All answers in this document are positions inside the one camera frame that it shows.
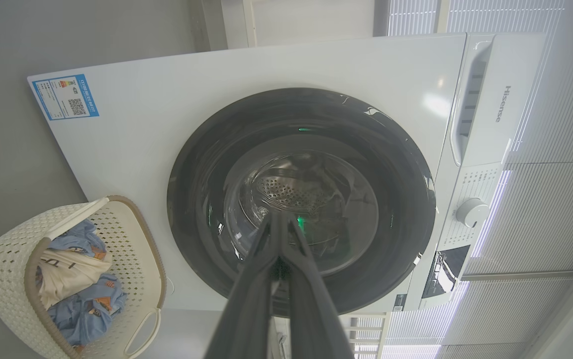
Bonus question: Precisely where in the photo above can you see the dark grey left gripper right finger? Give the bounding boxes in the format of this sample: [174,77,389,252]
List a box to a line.
[280,212,354,359]

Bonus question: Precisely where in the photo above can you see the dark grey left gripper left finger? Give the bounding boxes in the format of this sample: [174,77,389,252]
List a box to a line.
[204,211,281,359]

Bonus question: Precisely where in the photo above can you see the dark round glass washer door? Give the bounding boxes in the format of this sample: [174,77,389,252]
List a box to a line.
[167,87,436,317]

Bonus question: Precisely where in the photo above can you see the blue patterned garment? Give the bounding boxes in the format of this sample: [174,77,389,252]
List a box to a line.
[47,273,128,348]

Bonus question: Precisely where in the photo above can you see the cream garment with blue part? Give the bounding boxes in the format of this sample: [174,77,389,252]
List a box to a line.
[36,219,113,311]

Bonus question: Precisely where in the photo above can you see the dark glossy display panel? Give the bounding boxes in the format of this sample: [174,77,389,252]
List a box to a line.
[421,244,471,300]

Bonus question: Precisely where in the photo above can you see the white washing machine dial knob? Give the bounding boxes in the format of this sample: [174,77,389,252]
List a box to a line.
[455,197,490,229]

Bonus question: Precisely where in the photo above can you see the white front-load washing machine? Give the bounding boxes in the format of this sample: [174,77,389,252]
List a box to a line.
[27,32,549,315]

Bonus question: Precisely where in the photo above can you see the cream perforated laundry basket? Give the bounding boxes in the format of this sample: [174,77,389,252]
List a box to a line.
[0,195,167,359]

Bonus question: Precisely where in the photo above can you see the white window blinds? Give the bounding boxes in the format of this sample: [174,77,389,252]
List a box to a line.
[388,0,573,359]

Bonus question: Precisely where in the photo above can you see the blue energy label sticker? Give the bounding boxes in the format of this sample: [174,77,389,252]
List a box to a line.
[32,74,100,121]

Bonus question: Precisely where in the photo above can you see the white detergent drawer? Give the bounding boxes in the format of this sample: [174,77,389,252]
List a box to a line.
[448,34,547,168]

